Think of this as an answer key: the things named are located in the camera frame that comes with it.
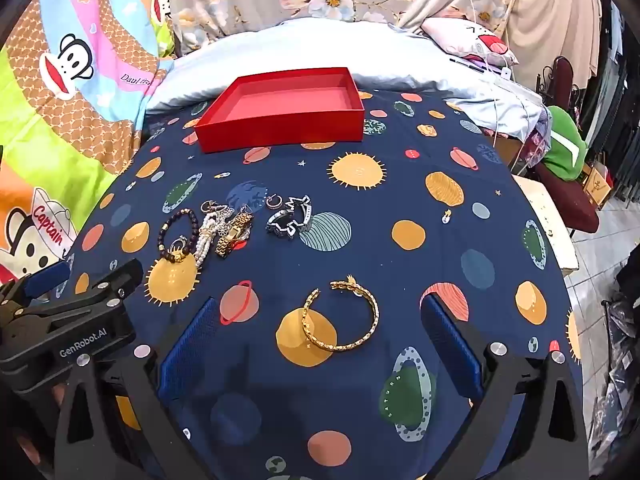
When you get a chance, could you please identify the pearl bracelet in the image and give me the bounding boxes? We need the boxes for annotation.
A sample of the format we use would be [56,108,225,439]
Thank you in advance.
[194,212,221,267]

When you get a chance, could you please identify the beige curtain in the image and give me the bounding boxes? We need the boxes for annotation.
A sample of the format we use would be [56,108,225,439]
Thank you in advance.
[500,0,606,91]

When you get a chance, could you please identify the hanging clothes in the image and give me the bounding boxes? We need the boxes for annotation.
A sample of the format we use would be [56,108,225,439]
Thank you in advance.
[595,0,640,201]

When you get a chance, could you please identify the red box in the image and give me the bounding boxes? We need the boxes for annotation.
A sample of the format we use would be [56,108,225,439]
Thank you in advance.
[194,67,366,154]

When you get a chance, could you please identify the dark beaded bracelet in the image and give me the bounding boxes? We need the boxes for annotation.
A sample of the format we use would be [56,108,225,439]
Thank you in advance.
[157,208,201,263]

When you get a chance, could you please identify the green cloth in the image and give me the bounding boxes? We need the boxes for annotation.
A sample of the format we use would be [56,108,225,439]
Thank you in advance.
[542,105,588,181]

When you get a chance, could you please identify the cream board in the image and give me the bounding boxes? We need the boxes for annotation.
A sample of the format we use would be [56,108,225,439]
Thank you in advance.
[514,175,577,277]

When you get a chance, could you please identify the gold bangle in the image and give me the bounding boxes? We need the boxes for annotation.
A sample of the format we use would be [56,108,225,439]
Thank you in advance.
[301,274,380,353]

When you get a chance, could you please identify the small silver watch face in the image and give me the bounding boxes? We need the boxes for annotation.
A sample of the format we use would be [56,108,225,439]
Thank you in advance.
[216,212,253,259]

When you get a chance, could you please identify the navy space-print bedsheet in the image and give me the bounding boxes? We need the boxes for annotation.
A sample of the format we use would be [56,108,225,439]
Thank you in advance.
[50,87,586,480]

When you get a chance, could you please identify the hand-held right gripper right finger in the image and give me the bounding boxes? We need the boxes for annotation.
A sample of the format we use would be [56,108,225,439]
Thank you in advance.
[421,293,591,480]

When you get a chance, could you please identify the pink cartoon pillow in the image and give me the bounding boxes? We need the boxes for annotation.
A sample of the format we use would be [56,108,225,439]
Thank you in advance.
[422,17,521,68]

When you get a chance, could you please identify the dark plastic-wrapped packs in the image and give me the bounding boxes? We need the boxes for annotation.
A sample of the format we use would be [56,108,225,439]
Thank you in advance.
[585,260,640,480]

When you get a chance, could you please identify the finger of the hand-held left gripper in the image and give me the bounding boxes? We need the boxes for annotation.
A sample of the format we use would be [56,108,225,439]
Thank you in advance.
[0,259,72,322]
[62,258,147,312]

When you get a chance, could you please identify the cardboard box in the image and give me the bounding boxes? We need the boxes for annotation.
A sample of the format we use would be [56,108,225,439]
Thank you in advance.
[582,165,613,206]

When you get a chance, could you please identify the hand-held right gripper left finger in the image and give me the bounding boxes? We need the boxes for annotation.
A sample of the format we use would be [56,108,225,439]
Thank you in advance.
[52,296,221,480]

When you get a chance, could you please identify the colourful cartoon monkey blanket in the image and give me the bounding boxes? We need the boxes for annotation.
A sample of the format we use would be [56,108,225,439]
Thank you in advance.
[0,0,176,291]

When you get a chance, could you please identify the light blue pillow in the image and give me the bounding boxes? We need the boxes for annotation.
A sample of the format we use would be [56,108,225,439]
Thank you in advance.
[145,17,551,136]

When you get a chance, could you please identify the maroon chair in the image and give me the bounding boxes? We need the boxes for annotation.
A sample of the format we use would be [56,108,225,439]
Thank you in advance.
[532,57,601,233]

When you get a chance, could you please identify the silver watch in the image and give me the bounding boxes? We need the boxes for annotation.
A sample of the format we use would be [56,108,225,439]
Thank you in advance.
[265,195,315,241]

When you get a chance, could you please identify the white cable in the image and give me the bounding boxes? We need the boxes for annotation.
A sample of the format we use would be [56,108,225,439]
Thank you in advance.
[464,0,513,78]

